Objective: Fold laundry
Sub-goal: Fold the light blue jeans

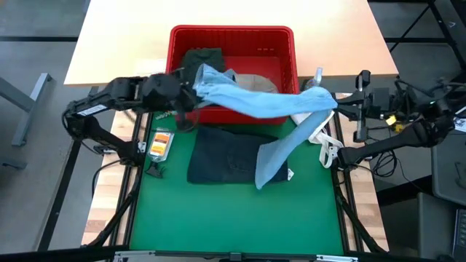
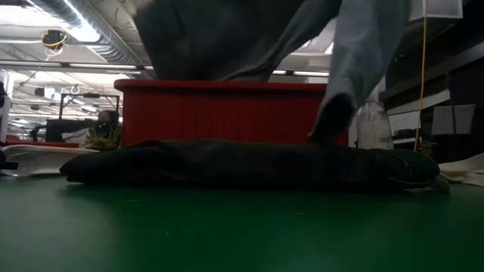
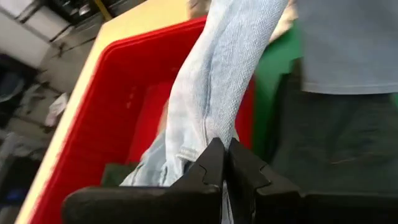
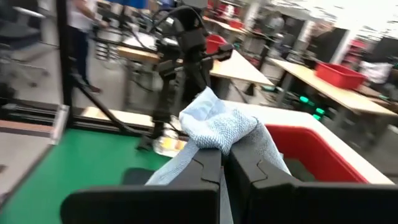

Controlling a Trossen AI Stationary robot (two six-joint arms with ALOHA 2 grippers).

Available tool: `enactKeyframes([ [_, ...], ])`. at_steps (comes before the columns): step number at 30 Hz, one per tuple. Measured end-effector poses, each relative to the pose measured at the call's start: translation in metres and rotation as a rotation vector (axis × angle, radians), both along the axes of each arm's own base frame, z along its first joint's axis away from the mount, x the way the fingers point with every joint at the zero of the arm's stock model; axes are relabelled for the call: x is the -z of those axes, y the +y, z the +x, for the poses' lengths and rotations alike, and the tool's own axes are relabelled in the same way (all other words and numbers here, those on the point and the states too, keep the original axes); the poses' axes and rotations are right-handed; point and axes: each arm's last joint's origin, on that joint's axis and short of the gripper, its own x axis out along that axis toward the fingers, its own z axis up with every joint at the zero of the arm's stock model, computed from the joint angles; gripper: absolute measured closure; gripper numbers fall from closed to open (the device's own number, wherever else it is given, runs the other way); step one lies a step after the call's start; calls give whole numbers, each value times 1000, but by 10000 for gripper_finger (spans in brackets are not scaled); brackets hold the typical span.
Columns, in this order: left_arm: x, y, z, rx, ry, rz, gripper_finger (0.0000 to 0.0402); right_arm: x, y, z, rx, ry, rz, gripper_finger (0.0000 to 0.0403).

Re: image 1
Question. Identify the black metal desk frame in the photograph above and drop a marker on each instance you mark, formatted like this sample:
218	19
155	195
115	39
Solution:
418	40

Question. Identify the black table base bar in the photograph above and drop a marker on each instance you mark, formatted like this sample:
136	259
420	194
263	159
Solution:
54	214

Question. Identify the dark green garment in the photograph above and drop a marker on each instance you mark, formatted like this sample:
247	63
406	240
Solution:
202	60

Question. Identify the grey metal table leg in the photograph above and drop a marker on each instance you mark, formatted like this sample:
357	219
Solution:
31	109

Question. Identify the light blue denim garment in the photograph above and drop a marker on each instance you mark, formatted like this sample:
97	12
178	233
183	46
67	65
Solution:
262	102

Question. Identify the beige trousers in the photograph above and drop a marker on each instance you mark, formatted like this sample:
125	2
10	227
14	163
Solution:
256	83

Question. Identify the red plastic laundry basket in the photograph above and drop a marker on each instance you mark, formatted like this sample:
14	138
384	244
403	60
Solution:
233	40

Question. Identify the black metal rig frame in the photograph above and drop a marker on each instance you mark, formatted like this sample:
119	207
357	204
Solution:
125	218

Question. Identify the white printed tag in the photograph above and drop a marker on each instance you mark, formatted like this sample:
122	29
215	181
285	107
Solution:
461	125

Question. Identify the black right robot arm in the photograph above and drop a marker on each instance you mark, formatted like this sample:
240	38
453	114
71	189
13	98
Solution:
400	140

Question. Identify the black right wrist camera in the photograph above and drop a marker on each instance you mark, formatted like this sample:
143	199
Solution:
363	78

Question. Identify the clear plastic spray bottle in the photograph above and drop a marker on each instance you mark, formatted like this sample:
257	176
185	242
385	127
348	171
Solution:
316	78

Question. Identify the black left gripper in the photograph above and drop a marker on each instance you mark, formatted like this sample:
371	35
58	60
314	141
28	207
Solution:
186	98

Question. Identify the dark blue jeans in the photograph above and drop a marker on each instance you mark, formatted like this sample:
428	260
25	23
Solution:
222	156

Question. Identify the white cloth tote bag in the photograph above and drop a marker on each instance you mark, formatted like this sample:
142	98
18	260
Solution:
324	138

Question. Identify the light wood table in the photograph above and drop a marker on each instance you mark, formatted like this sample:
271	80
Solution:
127	43

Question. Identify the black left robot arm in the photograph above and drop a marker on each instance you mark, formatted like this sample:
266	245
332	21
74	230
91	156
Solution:
109	98

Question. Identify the grey plastic case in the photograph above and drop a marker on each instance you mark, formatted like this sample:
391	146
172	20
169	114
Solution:
449	174

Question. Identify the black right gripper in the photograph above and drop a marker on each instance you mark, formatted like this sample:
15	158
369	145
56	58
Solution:
375	103

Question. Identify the wipes packet with orange label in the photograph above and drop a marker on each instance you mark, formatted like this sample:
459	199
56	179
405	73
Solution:
160	145

